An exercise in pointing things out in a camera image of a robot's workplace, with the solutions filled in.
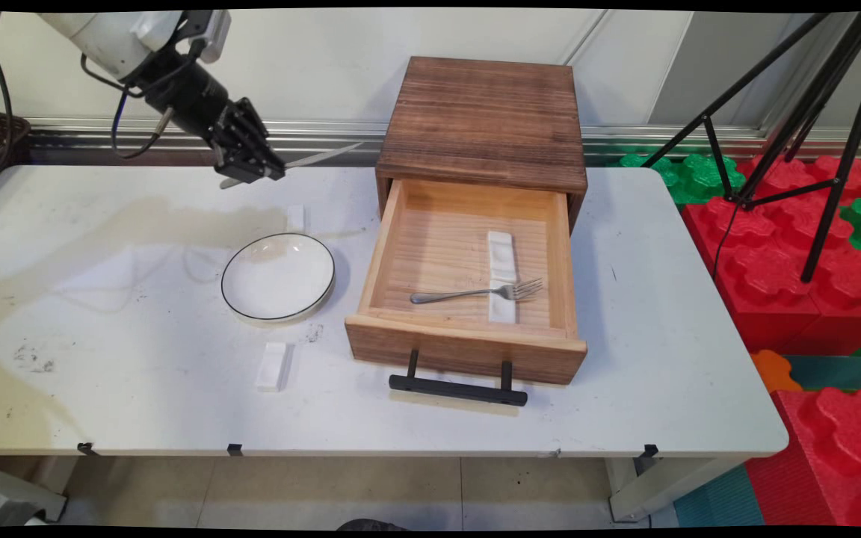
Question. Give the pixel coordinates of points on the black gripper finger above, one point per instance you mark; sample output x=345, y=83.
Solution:
x=236, y=161
x=258, y=138

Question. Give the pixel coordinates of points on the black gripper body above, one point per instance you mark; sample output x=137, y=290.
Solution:
x=191, y=93

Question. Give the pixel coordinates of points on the silver serrated table knife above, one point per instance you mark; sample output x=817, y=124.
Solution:
x=326, y=155

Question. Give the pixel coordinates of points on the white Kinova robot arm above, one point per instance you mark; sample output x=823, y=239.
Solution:
x=102, y=37

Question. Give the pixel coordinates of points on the white ceramic cutlery rest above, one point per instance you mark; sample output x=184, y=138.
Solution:
x=501, y=254
x=274, y=366
x=295, y=218
x=502, y=308

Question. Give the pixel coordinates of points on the white plate with dark rim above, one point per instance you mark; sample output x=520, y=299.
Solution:
x=278, y=276

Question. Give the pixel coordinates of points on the dark wooden cabinet box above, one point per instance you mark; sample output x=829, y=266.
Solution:
x=483, y=119

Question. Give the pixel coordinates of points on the silver fork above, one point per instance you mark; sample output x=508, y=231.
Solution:
x=468, y=293

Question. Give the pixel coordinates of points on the black table edge clip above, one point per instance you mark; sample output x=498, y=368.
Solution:
x=235, y=450
x=87, y=449
x=649, y=450

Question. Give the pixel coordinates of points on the large red foam block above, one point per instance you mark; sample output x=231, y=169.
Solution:
x=774, y=276

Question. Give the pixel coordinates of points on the orange foam block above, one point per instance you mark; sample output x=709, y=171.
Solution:
x=774, y=371

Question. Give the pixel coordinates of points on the black tripod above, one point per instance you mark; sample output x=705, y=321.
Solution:
x=834, y=97

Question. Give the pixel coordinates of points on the teal foam mat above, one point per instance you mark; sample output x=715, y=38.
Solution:
x=718, y=497

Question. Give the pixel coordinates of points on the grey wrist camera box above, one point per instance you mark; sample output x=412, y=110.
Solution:
x=214, y=33

